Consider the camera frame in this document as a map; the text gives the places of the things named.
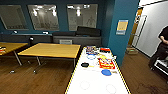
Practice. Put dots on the red orange game box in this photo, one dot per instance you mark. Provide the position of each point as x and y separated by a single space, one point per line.
106 62

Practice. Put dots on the small red object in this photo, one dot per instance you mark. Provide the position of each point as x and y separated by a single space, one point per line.
2 50

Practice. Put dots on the framed interior window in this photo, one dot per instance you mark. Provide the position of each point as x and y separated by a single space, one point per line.
82 16
13 16
43 16

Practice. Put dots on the long dark grey bench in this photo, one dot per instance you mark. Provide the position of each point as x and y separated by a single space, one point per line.
23 37

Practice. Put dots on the air hockey table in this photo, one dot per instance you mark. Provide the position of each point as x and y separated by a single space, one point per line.
96 83

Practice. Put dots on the white bowl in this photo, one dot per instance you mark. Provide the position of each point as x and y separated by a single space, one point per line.
91 57

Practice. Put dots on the pale framed wall sign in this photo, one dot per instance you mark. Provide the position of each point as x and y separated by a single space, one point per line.
122 26

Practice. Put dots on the flat red object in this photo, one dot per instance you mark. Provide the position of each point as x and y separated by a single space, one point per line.
105 50

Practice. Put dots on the dark grey sofa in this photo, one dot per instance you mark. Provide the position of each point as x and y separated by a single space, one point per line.
78 36

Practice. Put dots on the brown wooden door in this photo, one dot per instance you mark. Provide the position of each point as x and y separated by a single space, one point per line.
134 28

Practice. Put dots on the person in black shirt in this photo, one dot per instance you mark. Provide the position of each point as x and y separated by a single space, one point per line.
161 43

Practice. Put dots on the blue bowl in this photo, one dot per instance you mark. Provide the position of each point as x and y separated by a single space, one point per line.
106 72

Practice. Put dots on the black wheeled cart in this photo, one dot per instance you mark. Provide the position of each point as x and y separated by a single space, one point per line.
161 66

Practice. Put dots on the open cardboard box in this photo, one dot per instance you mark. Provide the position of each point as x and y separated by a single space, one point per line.
131 50

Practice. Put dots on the yellow wooden table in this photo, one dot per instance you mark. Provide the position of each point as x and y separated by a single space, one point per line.
10 46
50 50

